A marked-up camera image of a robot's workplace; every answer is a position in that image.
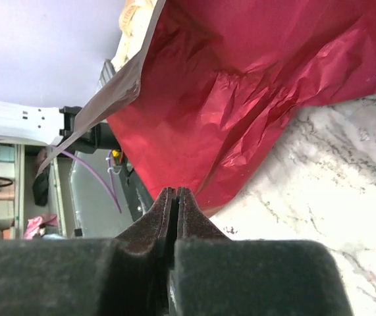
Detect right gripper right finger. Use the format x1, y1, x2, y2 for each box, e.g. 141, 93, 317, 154
171, 188, 352, 315

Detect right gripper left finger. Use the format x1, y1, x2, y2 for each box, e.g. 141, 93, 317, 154
0, 188, 176, 315

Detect beige printed ribbon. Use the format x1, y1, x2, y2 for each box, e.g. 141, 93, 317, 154
111, 0, 157, 71

